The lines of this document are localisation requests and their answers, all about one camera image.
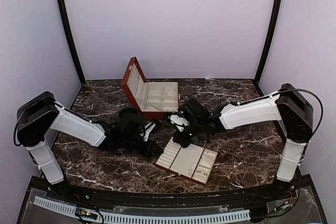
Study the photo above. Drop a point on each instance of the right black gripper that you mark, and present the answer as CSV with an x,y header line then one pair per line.
x,y
179,138

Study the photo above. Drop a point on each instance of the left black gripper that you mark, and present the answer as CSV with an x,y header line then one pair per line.
x,y
148,152

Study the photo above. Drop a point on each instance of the red jewelry tray cream insert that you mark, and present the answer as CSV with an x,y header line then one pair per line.
x,y
177,160

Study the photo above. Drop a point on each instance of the dark green cup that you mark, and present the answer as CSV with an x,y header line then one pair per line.
x,y
127,111

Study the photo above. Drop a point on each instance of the red wooden jewelry box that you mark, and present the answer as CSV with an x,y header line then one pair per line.
x,y
151,99

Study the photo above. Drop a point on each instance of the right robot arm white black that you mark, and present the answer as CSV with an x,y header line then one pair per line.
x,y
287,106

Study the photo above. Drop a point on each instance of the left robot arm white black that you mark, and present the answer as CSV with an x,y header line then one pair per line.
x,y
44,113

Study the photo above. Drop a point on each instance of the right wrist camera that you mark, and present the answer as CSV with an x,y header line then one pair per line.
x,y
176,119

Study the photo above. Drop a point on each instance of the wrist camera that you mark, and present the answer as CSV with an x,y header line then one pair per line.
x,y
176,119
152,127

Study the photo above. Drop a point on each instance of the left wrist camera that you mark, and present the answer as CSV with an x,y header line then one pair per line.
x,y
152,127

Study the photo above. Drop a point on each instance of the black front table rail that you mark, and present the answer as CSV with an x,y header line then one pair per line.
x,y
233,198

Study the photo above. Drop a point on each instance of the white slotted cable duct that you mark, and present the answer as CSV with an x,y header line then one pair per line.
x,y
140,215

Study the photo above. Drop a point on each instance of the right black frame post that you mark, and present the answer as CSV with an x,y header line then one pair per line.
x,y
268,41

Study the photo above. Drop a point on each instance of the black frame post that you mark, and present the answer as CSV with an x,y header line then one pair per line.
x,y
70,40
268,41

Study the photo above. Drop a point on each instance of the left black frame post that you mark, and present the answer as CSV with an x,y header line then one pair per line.
x,y
70,40

